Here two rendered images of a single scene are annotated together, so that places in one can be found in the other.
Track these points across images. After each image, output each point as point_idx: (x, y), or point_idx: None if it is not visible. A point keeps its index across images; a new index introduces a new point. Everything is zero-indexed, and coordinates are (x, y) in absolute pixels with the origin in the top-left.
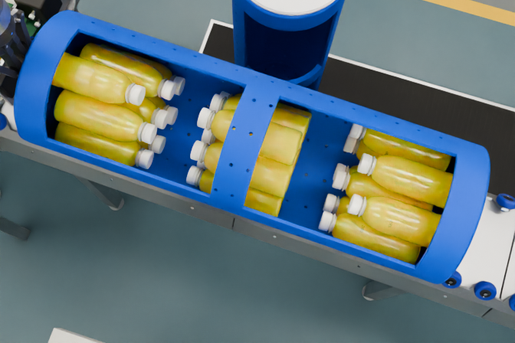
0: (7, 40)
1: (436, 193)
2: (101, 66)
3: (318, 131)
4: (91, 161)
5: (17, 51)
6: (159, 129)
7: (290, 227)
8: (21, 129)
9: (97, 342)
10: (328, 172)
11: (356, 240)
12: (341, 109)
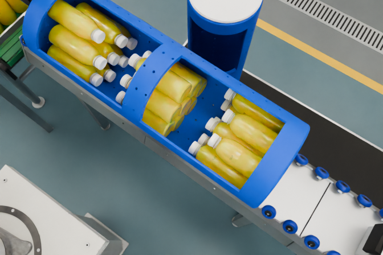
0: None
1: (267, 145)
2: (82, 13)
3: (210, 94)
4: (60, 69)
5: None
6: (115, 69)
7: (166, 141)
8: (25, 39)
9: (27, 181)
10: None
11: (208, 164)
12: (219, 74)
